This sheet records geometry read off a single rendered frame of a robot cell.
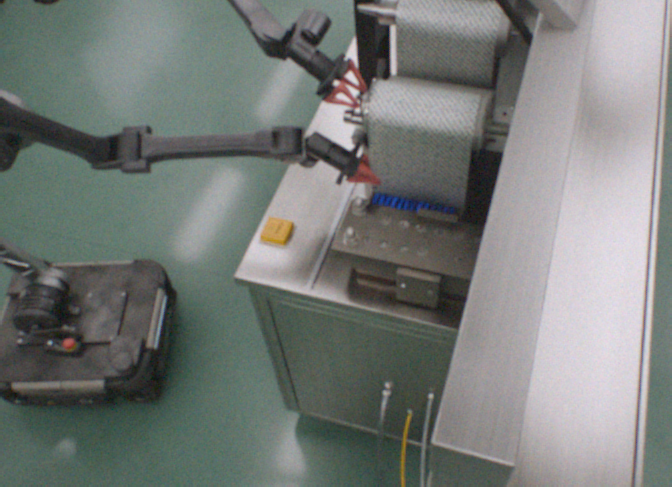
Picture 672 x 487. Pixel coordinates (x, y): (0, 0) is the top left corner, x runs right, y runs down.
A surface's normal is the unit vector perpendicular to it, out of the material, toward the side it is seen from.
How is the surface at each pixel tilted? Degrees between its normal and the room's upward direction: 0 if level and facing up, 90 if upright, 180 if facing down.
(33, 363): 0
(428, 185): 90
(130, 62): 0
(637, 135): 0
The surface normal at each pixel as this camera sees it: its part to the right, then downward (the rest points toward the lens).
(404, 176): -0.32, 0.76
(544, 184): -0.07, -0.62
